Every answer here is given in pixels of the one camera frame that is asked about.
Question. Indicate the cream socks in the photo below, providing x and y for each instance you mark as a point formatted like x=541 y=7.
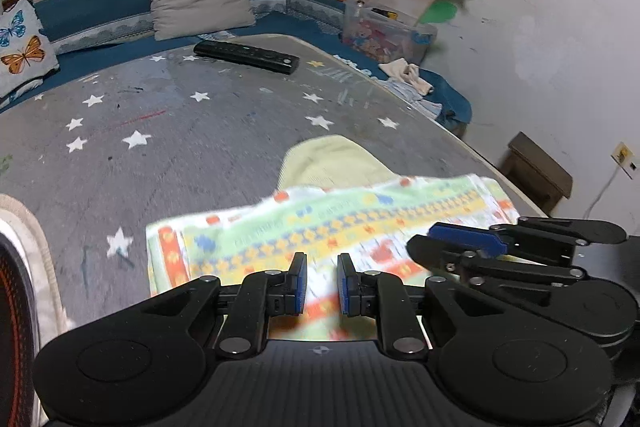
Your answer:
x=407 y=74

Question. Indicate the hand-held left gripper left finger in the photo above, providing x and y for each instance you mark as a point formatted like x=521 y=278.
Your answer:
x=299 y=284

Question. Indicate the blue sofa bench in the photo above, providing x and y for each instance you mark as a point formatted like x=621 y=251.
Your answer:
x=100 y=12

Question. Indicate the pale blue cloth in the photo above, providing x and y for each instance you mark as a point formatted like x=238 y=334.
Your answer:
x=425 y=104

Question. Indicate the round black induction cooktop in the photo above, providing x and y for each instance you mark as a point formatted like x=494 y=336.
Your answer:
x=15 y=317

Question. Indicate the pastel patterned child shirt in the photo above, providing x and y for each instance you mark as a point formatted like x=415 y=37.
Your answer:
x=325 y=212

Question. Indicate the butterfly print pillow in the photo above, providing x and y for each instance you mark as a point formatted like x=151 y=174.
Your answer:
x=22 y=52

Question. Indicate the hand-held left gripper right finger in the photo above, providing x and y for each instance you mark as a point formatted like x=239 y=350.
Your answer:
x=345 y=284

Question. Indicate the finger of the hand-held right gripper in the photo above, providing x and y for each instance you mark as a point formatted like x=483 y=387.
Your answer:
x=465 y=238
x=435 y=254

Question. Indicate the brown wooden stool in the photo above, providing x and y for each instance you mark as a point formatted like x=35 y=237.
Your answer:
x=537 y=167

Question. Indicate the yellow marked wall socket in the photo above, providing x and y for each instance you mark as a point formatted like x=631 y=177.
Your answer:
x=624 y=157

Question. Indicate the black remote control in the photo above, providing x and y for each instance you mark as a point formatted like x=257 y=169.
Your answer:
x=245 y=56

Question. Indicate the clear plastic toy box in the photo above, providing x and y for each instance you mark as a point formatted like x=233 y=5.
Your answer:
x=385 y=32

